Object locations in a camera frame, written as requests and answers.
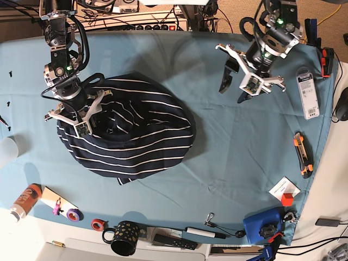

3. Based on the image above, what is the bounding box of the navy white striped t-shirt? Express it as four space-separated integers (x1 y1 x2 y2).
57 74 196 185

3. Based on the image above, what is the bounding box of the teal table cloth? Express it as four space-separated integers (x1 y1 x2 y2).
1 31 335 229

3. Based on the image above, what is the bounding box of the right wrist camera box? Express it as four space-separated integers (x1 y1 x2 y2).
74 121 90 138

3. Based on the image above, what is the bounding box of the purple tape roll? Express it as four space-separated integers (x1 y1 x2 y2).
66 209 81 222

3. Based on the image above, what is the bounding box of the white paper card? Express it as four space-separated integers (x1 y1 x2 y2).
269 177 301 202

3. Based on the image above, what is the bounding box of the black patterned mug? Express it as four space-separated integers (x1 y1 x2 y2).
102 221 140 257

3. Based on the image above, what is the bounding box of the blue handled clamp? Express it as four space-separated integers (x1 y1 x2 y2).
247 232 283 261

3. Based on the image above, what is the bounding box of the silver carabiner clip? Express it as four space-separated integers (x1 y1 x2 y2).
204 213 215 227

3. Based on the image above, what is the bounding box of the red tape roll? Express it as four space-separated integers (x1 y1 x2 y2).
91 219 105 231

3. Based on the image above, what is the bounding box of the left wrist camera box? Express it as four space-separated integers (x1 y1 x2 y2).
239 73 264 96

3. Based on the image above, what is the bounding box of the wooden board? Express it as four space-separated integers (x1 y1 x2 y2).
40 187 78 217

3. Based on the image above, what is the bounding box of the red cube block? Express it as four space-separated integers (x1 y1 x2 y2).
281 193 294 207

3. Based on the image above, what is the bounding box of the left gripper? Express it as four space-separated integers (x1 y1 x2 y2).
215 44 285 103

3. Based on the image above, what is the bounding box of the orange black utility knife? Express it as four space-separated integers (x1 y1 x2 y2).
293 132 313 179

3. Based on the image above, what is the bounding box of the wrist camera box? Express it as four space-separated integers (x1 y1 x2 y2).
74 121 90 138
239 73 264 96

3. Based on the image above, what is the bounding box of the packaged tool blister pack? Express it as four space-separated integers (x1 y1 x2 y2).
296 67 320 120

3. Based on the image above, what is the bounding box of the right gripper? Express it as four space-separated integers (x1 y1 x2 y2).
44 78 113 128

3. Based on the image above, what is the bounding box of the blue plastic case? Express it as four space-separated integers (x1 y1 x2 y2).
243 207 285 244

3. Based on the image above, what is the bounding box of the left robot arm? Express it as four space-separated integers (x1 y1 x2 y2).
215 1 303 103

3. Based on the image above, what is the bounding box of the orange drink can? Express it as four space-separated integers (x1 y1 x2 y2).
10 184 42 222

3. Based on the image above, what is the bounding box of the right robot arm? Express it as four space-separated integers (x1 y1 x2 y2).
39 1 111 135

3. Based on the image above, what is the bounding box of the white black marker pen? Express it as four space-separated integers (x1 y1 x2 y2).
185 227 227 239

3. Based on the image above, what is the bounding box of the pink small clip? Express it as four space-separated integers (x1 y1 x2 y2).
52 198 63 215

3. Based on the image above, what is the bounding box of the black power strip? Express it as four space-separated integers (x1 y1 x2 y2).
107 24 177 31

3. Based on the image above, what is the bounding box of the translucent plastic cup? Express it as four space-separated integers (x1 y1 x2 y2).
0 137 18 168

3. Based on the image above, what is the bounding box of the black remote control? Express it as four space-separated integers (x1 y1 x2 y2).
153 234 198 250

